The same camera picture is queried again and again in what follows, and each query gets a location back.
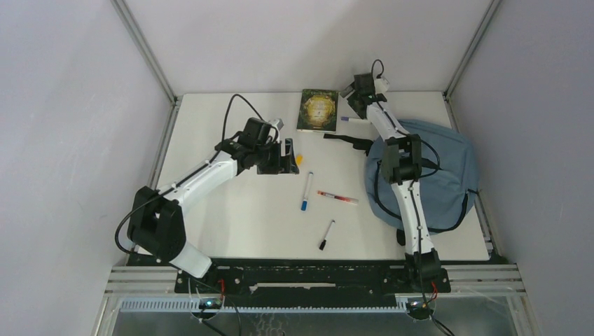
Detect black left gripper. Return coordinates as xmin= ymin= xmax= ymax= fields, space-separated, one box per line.
xmin=254 ymin=139 xmax=298 ymax=174

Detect white marker purple cap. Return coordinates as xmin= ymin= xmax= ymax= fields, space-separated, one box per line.
xmin=340 ymin=116 xmax=371 ymax=124

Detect blue student backpack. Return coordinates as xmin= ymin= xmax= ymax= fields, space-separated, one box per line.
xmin=323 ymin=118 xmax=480 ymax=246

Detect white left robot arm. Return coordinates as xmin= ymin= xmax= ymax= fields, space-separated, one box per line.
xmin=126 ymin=118 xmax=299 ymax=292

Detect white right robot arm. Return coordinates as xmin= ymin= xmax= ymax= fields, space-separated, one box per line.
xmin=347 ymin=72 xmax=441 ymax=291

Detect white marker blue cap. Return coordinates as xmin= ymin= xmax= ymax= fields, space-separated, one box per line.
xmin=301 ymin=171 xmax=314 ymax=211

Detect dark green forest book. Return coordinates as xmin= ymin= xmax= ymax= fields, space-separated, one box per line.
xmin=296 ymin=89 xmax=339 ymax=133

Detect red clear pen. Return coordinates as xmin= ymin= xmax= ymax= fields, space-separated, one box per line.
xmin=317 ymin=190 xmax=359 ymax=204

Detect white marker black cap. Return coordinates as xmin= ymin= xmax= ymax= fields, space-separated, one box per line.
xmin=318 ymin=220 xmax=336 ymax=251

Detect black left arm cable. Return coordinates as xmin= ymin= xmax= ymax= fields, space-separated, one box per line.
xmin=114 ymin=94 xmax=265 ymax=256

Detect right aluminium corner post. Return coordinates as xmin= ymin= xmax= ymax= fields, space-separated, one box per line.
xmin=443 ymin=0 xmax=504 ymax=101

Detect aluminium corner post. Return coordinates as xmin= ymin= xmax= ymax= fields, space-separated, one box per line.
xmin=443 ymin=0 xmax=504 ymax=101
xmin=109 ymin=0 xmax=179 ymax=105

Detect left aluminium corner post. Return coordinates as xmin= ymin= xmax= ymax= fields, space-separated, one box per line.
xmin=109 ymin=0 xmax=179 ymax=105

